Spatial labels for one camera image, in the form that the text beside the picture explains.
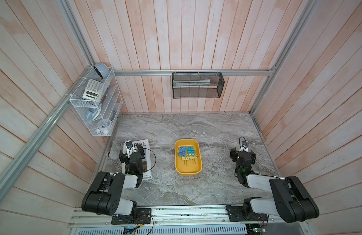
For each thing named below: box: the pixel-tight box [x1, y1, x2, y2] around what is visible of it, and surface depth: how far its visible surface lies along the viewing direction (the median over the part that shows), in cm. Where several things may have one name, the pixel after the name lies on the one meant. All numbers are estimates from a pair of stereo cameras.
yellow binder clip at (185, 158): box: [181, 155, 190, 166], surface depth 94 cm
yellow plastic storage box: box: [174, 138, 203, 177], surface depth 95 cm
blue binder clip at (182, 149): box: [179, 145, 187, 153], surface depth 99 cm
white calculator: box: [82, 78, 104, 101], surface depth 77 cm
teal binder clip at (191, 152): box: [187, 149, 196, 155], surface depth 97 cm
